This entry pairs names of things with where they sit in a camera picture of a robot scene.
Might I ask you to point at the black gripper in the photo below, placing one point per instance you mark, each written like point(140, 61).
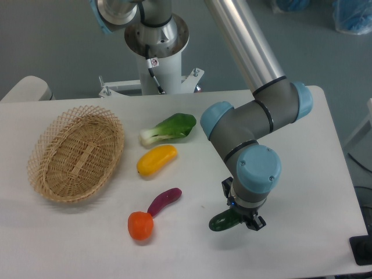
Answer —
point(248, 211)

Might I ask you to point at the dark green cucumber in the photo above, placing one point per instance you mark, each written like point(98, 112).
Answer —
point(224, 220)

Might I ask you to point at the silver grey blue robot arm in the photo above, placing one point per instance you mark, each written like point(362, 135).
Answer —
point(234, 132)

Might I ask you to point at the purple sweet potato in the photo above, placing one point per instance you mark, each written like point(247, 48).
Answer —
point(164, 199)

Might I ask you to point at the yellow mango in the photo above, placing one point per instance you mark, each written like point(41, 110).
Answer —
point(155, 159)

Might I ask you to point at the green bok choy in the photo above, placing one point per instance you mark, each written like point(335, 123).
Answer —
point(178, 125)

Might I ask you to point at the orange tangerine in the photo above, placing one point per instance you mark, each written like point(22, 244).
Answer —
point(140, 225)

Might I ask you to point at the black device at edge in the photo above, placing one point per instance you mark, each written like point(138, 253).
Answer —
point(361, 249)

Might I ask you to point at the white furniture at right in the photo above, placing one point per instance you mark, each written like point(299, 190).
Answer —
point(362, 129)

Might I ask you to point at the woven wicker basket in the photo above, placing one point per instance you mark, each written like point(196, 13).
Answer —
point(76, 155)

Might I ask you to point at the blue plastic bag middle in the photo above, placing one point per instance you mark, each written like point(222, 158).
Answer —
point(284, 6)

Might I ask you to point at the blue plastic bag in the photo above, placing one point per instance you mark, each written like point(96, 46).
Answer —
point(352, 16)
point(284, 6)

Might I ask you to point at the blue plastic bag right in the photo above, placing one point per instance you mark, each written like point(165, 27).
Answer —
point(352, 16)

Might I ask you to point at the white chair back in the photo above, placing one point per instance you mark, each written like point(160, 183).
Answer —
point(29, 89)

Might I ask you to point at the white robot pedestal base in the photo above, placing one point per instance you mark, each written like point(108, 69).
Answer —
point(158, 54)

